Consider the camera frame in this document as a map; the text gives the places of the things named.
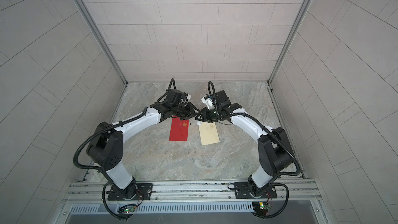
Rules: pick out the red envelope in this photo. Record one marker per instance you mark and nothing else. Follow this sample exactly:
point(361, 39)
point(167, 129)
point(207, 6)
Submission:
point(179, 130)

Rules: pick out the small circuit board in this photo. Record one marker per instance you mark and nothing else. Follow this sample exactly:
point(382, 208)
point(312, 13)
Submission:
point(261, 208)
point(127, 209)

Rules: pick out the cream yellow envelope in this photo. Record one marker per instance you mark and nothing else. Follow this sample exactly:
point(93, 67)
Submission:
point(208, 133)

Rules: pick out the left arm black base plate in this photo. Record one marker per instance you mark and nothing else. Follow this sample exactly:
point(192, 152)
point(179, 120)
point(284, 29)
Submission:
point(135, 192)

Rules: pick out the right small circuit board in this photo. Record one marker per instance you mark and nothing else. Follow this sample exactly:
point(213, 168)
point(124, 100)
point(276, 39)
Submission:
point(261, 208)

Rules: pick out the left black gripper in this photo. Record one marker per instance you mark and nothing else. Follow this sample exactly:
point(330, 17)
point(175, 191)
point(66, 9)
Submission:
point(189, 110)

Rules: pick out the left small circuit board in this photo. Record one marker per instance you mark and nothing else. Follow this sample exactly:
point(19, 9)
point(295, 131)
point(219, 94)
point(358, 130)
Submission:
point(127, 209)

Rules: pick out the aluminium rail frame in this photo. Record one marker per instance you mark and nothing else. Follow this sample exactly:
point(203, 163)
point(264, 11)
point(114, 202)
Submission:
point(192, 191)

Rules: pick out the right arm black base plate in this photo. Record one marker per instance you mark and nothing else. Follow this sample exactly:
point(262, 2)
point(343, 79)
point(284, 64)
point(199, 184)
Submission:
point(247, 190)

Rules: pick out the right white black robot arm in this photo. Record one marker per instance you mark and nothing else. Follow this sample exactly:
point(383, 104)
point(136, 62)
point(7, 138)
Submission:
point(276, 156)

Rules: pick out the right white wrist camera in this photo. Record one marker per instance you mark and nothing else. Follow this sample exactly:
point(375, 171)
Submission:
point(208, 102)

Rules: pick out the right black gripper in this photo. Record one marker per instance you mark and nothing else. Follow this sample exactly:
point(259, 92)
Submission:
point(205, 115)

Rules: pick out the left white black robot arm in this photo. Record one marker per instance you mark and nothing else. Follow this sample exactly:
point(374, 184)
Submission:
point(103, 151)

